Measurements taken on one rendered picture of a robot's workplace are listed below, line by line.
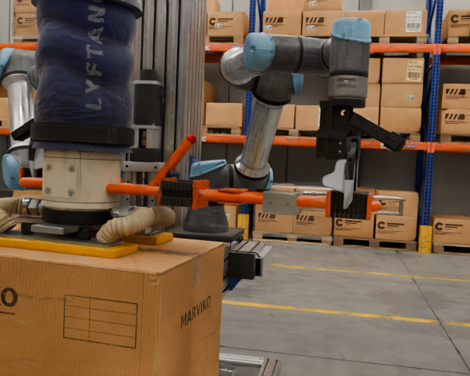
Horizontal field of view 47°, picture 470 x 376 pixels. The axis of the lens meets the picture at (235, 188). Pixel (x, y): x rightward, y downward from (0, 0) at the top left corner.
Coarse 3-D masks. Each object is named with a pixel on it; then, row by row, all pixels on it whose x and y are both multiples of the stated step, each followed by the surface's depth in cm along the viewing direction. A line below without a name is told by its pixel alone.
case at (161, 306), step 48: (192, 240) 135; (0, 288) 105; (48, 288) 102; (96, 288) 99; (144, 288) 97; (192, 288) 113; (0, 336) 105; (48, 336) 103; (96, 336) 100; (144, 336) 97; (192, 336) 115
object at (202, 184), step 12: (168, 180) 116; (180, 180) 121; (204, 180) 117; (168, 192) 113; (180, 192) 112; (192, 192) 112; (168, 204) 112; (180, 204) 112; (192, 204) 112; (204, 204) 117
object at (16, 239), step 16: (32, 224) 116; (0, 240) 113; (16, 240) 112; (32, 240) 112; (48, 240) 111; (64, 240) 111; (80, 240) 112; (96, 240) 113; (96, 256) 107; (112, 256) 106
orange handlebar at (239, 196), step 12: (24, 180) 125; (36, 180) 124; (120, 180) 147; (108, 192) 119; (120, 192) 118; (132, 192) 117; (144, 192) 116; (156, 192) 115; (204, 192) 112; (216, 192) 111; (228, 192) 111; (240, 192) 110; (252, 192) 114; (240, 204) 110; (300, 204) 106; (312, 204) 106; (324, 204) 105; (372, 204) 103
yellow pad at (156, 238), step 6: (66, 234) 130; (138, 234) 127; (144, 234) 126; (150, 234) 126; (156, 234) 129; (162, 234) 129; (168, 234) 130; (126, 240) 126; (132, 240) 125; (138, 240) 125; (144, 240) 125; (150, 240) 124; (156, 240) 124; (162, 240) 127; (168, 240) 130
